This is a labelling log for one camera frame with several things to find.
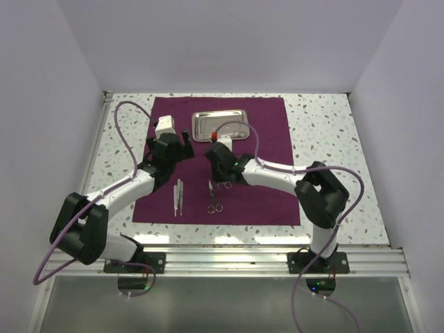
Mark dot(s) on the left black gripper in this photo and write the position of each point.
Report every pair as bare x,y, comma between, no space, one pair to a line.
188,152

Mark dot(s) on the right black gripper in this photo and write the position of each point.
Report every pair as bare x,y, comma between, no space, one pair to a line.
216,176

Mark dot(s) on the steel forceps with rings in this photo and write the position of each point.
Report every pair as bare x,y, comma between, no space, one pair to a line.
223,185

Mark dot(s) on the steel tweezers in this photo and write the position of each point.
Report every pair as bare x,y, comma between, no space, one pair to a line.
175,199
180,187

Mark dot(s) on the purple surgical kit cloth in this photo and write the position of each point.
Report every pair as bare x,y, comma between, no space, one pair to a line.
193,196

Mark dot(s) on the steel surgical scissors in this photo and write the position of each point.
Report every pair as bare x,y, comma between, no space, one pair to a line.
214,206

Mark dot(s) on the stainless steel instrument tray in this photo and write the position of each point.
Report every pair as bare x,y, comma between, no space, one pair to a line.
224,121

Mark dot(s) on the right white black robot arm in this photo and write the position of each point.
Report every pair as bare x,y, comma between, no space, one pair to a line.
320,194

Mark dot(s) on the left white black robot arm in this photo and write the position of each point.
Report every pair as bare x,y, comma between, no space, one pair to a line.
81,228

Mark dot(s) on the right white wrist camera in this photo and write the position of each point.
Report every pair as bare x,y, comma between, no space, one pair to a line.
222,139

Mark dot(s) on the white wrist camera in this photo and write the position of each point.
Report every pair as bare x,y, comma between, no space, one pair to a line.
222,139
165,125

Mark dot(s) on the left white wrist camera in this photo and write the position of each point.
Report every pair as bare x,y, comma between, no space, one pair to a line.
165,125

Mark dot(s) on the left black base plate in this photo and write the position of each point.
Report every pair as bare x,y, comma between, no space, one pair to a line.
142,262

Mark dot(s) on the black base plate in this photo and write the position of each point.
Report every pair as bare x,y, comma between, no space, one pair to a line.
142,262
317,262

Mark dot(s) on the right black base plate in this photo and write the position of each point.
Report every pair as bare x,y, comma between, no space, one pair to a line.
317,262

